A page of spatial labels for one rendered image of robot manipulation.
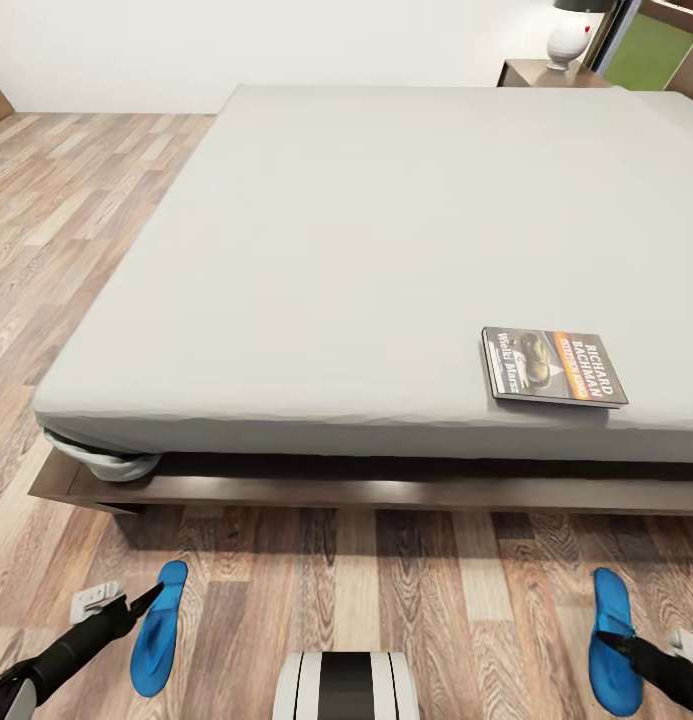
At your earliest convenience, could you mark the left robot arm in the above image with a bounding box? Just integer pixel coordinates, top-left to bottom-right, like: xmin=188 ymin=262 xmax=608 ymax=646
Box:
xmin=0 ymin=580 xmax=165 ymax=720

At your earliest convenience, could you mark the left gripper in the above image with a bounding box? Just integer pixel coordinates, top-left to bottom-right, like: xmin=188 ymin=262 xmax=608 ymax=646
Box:
xmin=57 ymin=583 xmax=165 ymax=675

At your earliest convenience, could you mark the sandal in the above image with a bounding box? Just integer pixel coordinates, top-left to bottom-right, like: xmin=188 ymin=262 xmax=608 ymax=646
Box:
xmin=130 ymin=560 xmax=188 ymax=697
xmin=589 ymin=567 xmax=643 ymax=717

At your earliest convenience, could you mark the hardback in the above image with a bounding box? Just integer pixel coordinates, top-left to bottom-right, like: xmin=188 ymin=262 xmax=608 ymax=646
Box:
xmin=481 ymin=327 xmax=629 ymax=409

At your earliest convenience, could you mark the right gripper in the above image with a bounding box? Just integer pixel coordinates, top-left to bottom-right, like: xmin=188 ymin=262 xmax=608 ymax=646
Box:
xmin=595 ymin=630 xmax=693 ymax=712

